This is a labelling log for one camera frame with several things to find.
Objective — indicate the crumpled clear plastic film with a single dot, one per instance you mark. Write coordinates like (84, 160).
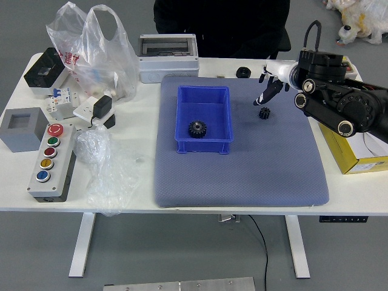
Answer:
(103, 169)

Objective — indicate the white blue circuit breaker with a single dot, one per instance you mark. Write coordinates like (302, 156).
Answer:
(62, 95)

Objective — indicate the black white enclosure box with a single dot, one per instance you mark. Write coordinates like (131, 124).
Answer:
(42, 72)

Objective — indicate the black power adapter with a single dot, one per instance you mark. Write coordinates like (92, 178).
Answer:
(102, 106)

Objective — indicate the blue plastic box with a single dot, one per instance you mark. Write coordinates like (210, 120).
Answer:
(212, 103)

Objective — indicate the white wall socket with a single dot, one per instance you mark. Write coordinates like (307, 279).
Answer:
(83, 110)

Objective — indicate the grey enclosure with clear lid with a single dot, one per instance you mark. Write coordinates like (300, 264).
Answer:
(168, 65)

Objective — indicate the white table leg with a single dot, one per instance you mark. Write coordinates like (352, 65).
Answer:
(82, 242)
(298, 248)

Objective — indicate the person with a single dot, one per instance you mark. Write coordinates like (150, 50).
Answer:
(221, 27)

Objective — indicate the big black gear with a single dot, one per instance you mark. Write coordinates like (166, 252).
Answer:
(197, 129)

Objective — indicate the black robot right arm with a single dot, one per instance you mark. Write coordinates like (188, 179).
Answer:
(348, 103)

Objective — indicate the black table control panel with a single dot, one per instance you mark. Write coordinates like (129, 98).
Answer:
(344, 219)

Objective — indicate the black plug block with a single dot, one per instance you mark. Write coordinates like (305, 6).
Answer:
(109, 122)

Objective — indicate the yellow white cardboard box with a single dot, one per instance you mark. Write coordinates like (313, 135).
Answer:
(339, 145)

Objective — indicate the black round plastic nut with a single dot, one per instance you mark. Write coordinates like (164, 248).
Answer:
(243, 72)

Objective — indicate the white orange terminal block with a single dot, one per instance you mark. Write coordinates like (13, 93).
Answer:
(54, 107)

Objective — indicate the white yellow plush toy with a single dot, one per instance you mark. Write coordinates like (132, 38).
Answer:
(373, 18)

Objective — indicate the grey switch box red button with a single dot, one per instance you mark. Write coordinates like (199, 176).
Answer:
(350, 65)

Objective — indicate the small black gear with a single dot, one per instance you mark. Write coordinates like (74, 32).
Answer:
(265, 113)

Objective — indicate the grey block square recess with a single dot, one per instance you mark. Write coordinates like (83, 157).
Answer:
(18, 136)

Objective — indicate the grey five-button control station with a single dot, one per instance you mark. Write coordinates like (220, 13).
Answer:
(45, 179)

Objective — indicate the metal bracket under table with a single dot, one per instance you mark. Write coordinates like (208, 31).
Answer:
(228, 218)

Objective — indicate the metal base plate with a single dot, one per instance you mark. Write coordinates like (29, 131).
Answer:
(182, 285)

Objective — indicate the clear plastic bag red print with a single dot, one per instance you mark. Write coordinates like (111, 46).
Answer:
(91, 60)

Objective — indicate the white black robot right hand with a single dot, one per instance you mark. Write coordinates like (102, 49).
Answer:
(282, 71)

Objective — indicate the grey-blue padded mat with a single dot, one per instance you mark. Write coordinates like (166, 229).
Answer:
(242, 175)

